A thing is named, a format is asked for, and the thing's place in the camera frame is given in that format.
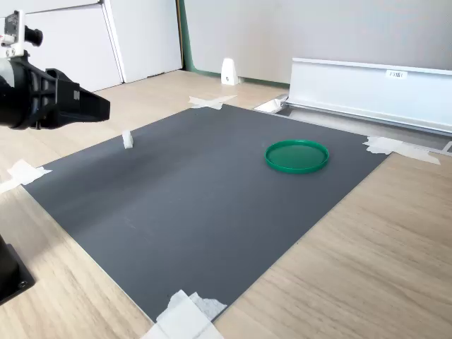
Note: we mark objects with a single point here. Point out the dark grey mat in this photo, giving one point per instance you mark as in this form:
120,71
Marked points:
194,197

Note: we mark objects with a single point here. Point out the narrow white partition panel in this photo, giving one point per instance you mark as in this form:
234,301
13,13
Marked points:
148,39

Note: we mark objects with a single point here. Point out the small white bracket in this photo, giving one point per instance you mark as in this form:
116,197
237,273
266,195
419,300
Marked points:
229,72

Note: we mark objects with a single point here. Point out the small white plastic terminal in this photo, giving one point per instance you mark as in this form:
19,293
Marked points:
127,140

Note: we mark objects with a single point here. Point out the white camera box with lens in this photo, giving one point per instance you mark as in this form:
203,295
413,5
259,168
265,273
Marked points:
14,35

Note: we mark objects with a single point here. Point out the grey partition with green edge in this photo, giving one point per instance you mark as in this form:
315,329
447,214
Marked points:
300,31

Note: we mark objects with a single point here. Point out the round green lid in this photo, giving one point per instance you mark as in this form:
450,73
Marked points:
297,157

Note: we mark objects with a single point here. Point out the white masking tape piece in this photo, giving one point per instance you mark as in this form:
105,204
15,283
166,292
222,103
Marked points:
392,146
183,318
212,101
24,173

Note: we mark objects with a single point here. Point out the small white printed label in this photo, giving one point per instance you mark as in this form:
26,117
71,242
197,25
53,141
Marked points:
396,74

